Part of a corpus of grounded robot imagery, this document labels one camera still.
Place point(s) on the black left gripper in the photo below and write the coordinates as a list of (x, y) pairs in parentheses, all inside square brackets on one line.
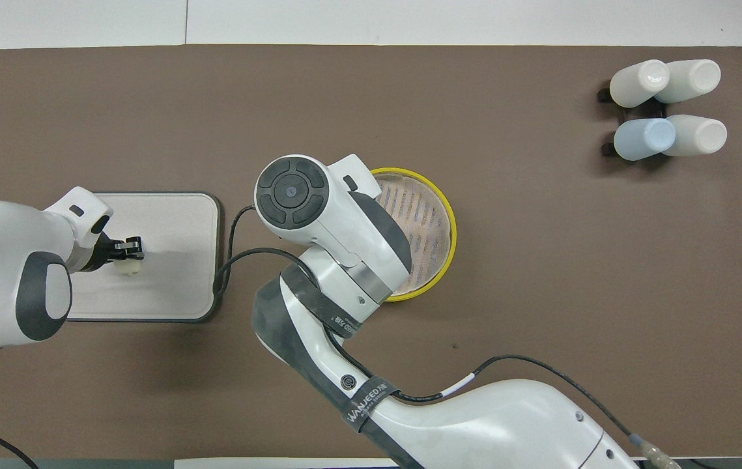
[(102, 253)]

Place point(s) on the white steamed bun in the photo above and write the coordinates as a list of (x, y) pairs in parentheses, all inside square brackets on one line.
[(129, 267)]

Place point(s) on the yellow rimmed steamer tier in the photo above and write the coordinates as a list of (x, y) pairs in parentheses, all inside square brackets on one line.
[(432, 228)]

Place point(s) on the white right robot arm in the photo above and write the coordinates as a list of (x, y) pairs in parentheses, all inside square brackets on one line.
[(357, 260)]

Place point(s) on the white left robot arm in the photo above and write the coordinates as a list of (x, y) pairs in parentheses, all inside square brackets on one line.
[(12, 273)]

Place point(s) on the grey cutting board black rim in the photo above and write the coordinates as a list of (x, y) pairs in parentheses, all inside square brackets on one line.
[(175, 260)]

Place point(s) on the brown table mat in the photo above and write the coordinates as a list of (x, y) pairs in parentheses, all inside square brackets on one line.
[(540, 260)]

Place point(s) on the black cup rack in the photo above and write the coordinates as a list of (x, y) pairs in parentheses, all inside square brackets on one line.
[(607, 148)]

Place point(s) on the light blue plastic cup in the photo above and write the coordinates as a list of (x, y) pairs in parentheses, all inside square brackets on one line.
[(643, 139)]

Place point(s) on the white plastic cup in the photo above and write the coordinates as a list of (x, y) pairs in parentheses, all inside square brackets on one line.
[(696, 135), (638, 83), (690, 79)]

